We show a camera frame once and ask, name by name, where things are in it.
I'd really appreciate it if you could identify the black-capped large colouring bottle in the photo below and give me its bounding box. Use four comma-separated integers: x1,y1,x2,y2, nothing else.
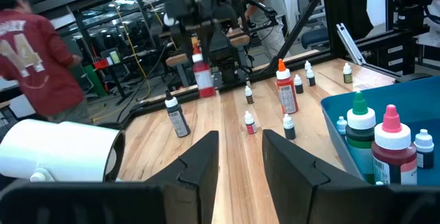
164,89,192,139

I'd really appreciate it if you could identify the green-capped large colouring bottle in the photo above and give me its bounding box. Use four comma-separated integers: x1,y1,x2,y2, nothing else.
344,91,377,186

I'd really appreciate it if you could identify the small dark dropper bottle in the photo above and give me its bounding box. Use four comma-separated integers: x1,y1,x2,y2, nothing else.
243,110,258,135

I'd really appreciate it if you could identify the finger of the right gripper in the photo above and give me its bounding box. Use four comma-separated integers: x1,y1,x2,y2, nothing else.
184,27,196,52
201,27,215,52

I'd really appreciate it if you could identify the white plastic pipe cylinder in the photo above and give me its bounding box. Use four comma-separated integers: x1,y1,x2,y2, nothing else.
0,118,127,183

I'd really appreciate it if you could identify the red-capped large colouring bottle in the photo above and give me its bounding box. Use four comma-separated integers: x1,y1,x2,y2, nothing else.
190,43,217,99

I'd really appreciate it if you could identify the black fabric cover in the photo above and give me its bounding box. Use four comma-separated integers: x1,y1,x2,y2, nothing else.
322,0,375,52

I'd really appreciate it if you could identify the silver aluminium strut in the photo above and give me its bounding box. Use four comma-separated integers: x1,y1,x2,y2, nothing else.
335,22,366,66

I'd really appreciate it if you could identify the pink-capped large colouring bottle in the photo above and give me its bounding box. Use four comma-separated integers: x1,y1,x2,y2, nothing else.
371,104,419,186

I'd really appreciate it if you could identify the small brown dropper bottle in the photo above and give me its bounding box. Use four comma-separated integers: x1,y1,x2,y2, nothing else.
244,85,255,105

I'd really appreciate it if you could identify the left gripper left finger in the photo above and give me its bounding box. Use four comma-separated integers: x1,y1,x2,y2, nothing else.
0,130,220,224

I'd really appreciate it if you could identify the small blue dropper bottle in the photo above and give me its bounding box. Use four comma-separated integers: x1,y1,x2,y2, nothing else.
282,113,297,141

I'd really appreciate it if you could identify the black table frame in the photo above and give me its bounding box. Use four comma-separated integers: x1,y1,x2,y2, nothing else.
116,0,440,131

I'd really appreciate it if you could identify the wooden shelf board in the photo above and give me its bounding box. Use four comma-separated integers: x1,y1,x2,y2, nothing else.
165,52,190,68
226,27,251,48

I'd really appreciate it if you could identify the blue plastic bin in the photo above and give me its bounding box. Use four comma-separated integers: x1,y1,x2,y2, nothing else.
320,75,440,188

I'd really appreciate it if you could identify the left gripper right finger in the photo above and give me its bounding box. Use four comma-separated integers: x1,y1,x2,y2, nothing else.
262,129,440,224

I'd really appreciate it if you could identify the grey office chair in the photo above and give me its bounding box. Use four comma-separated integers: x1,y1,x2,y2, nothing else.
296,0,329,49

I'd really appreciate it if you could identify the orange-capped large colouring bottle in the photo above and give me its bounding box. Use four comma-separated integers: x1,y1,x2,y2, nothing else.
275,58,300,115

